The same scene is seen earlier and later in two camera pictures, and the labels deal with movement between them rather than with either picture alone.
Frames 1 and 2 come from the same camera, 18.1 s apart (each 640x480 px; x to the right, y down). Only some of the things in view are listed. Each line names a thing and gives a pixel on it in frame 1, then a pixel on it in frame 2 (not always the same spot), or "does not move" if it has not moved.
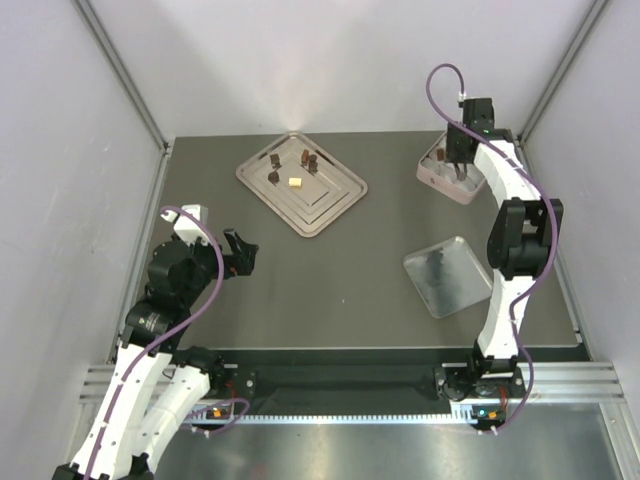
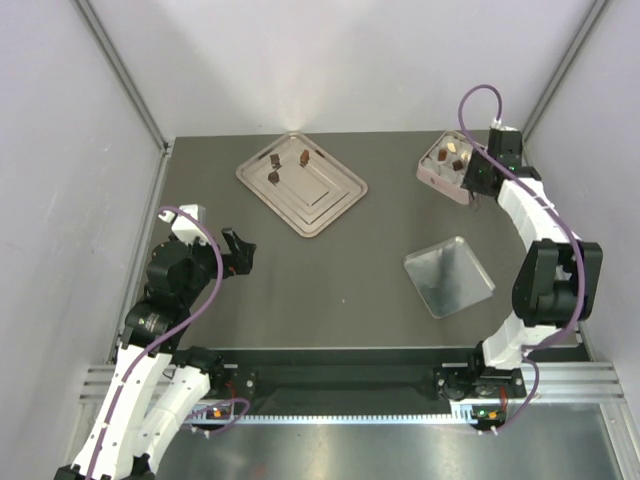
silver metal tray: x=301 y=183 does not move
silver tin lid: x=448 y=275 does not move
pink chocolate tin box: x=440 y=176 does not move
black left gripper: x=241 y=262 does not move
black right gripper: x=452 y=155 to x=468 y=179
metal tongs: x=461 y=175 to x=475 y=199
